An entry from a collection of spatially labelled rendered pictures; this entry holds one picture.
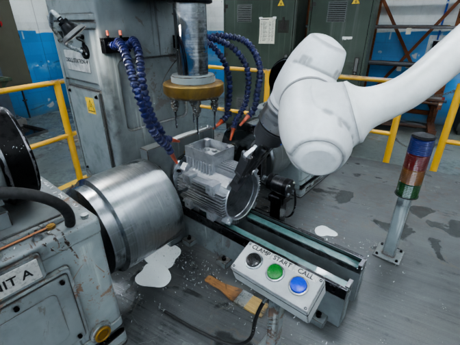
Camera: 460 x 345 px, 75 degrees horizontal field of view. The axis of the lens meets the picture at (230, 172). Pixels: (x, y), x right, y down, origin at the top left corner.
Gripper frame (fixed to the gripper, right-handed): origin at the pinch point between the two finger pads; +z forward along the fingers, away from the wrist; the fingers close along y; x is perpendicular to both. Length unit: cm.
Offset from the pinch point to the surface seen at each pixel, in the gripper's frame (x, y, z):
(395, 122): 12, -246, 42
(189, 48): -33.3, -2.4, -18.2
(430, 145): 28, -34, -27
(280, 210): 11.9, -17.6, 13.0
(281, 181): 6.1, -17.9, 4.2
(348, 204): 27, -58, 19
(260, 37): -183, -293, 80
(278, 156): -2.9, -31.1, 7.3
